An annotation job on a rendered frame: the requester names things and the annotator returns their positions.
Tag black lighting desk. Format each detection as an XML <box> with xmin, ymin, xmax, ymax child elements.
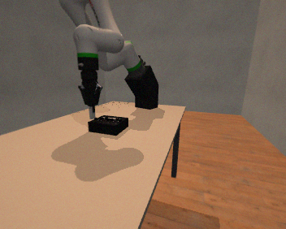
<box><xmin>88</xmin><ymin>115</ymin><xmax>128</xmax><ymax>136</ymax></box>

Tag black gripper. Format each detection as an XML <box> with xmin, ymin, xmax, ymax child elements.
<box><xmin>78</xmin><ymin>71</ymin><xmax>102</xmax><ymax>119</ymax></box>

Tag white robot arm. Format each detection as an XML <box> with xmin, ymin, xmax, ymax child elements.
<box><xmin>59</xmin><ymin>0</ymin><xmax>145</xmax><ymax>79</ymax></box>

